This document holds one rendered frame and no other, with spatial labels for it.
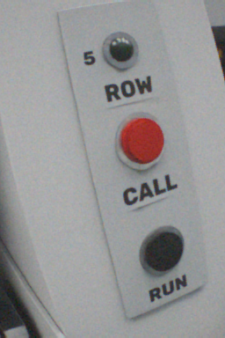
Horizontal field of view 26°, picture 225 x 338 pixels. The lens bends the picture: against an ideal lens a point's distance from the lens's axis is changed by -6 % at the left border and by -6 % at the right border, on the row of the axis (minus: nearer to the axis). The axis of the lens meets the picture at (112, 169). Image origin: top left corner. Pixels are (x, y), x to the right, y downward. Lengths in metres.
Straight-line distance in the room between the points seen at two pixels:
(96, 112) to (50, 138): 0.02
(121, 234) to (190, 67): 0.07
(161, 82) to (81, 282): 0.08
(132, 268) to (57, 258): 0.03
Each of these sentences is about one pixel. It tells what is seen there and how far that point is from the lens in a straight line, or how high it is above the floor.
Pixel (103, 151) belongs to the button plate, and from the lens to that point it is 0.17.
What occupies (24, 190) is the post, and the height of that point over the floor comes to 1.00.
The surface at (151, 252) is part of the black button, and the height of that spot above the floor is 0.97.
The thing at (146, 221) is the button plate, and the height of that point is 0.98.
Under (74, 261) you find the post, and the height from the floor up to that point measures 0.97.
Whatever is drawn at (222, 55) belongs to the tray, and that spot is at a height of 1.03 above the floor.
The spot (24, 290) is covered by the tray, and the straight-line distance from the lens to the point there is 0.22.
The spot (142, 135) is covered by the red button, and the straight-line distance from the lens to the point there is 0.18.
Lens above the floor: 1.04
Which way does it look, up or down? 13 degrees down
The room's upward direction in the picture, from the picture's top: 12 degrees counter-clockwise
